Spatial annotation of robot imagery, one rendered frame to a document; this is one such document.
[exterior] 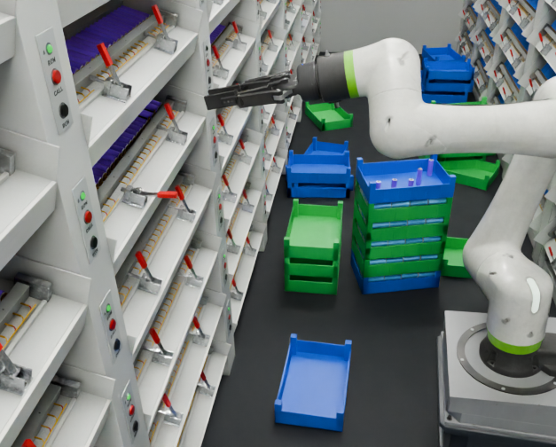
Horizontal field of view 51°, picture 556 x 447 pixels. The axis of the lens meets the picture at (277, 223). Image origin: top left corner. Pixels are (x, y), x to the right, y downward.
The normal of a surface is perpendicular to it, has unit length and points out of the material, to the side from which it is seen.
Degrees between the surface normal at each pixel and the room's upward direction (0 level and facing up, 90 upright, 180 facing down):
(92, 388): 90
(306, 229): 0
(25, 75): 90
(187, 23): 90
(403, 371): 0
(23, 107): 90
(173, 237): 17
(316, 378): 0
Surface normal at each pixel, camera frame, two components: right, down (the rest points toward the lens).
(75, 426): 0.28, -0.79
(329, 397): -0.02, -0.84
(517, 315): -0.36, 0.49
